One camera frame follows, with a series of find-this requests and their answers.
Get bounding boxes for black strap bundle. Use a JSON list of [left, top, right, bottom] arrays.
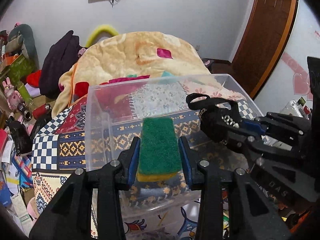
[[186, 93, 245, 131]]

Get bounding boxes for green yellow scrub sponge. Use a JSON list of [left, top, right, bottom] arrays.
[[136, 117, 181, 183]]

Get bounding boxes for white suitcase with stickers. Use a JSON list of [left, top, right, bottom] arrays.
[[280, 97, 311, 120]]

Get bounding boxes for patterned colourful tablecloth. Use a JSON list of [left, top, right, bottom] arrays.
[[31, 97, 266, 240]]

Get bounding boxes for brown wooden door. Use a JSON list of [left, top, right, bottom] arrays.
[[232, 0, 298, 98]]

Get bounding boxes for red thermos bottle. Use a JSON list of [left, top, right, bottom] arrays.
[[32, 103, 52, 120]]

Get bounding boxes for green bottle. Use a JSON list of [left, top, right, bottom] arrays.
[[17, 81, 33, 106]]

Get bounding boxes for pink rabbit toy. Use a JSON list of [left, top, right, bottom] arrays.
[[2, 77, 23, 111]]

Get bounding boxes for beige floral blanket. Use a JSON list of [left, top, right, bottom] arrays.
[[52, 31, 244, 118]]

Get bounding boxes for green gift bag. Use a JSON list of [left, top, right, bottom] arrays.
[[1, 54, 37, 85]]

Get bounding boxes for dark purple garment pile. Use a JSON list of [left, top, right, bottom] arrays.
[[39, 30, 83, 99]]

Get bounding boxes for yellow curved pillow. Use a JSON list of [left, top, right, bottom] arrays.
[[85, 24, 119, 48]]

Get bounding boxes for grey green plush toy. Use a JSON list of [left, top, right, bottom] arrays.
[[5, 24, 39, 69]]

